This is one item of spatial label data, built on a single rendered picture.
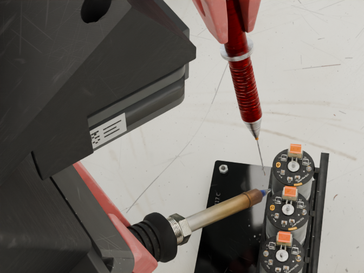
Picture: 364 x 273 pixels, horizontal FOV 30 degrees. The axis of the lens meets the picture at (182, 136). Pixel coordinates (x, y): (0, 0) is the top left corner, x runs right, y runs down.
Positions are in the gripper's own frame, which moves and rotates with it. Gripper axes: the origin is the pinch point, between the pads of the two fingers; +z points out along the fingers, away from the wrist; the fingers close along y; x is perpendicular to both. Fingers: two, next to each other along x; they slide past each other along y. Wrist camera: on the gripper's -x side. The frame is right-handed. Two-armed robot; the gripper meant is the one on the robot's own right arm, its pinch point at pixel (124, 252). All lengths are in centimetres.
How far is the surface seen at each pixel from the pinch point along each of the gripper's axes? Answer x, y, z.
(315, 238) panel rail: -5.2, -2.9, 10.4
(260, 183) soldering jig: -3.7, 3.5, 15.4
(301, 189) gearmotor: -6.2, 0.1, 11.9
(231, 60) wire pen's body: -9.6, 3.2, 0.5
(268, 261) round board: -2.6, -2.5, 9.0
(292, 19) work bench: -12.9, 13.7, 21.6
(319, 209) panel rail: -6.3, -1.7, 11.0
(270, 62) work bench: -9.5, 11.6, 19.7
